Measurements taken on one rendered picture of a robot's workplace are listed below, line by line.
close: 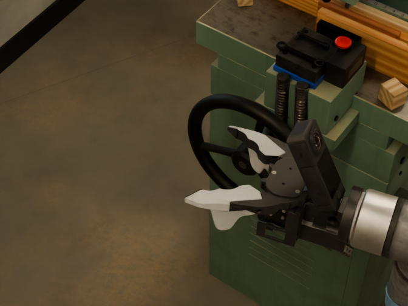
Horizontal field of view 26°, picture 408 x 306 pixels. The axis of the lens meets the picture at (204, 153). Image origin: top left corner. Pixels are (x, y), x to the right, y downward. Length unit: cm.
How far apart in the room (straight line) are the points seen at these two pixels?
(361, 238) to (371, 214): 3
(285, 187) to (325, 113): 55
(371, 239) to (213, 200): 19
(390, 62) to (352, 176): 27
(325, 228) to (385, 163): 67
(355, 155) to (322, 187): 75
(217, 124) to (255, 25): 29
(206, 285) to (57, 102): 86
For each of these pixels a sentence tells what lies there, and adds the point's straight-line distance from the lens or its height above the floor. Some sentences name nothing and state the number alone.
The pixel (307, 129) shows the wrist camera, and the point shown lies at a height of 133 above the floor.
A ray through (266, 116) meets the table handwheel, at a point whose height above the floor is 95.
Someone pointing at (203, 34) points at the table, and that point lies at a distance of 184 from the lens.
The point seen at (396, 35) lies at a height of 96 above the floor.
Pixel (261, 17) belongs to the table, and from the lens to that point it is 185.
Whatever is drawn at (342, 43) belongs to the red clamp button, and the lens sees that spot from 161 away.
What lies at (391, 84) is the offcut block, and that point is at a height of 94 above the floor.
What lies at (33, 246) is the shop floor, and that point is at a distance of 260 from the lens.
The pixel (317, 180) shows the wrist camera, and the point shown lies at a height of 128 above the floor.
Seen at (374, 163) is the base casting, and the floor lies 75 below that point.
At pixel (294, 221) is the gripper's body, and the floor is 121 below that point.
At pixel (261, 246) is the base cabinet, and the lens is 222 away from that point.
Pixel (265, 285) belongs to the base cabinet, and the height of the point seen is 11.
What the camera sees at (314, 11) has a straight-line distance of 185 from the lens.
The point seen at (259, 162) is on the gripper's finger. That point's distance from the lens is 117.
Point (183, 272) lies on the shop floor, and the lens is 250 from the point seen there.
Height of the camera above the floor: 209
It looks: 49 degrees down
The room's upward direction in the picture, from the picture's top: straight up
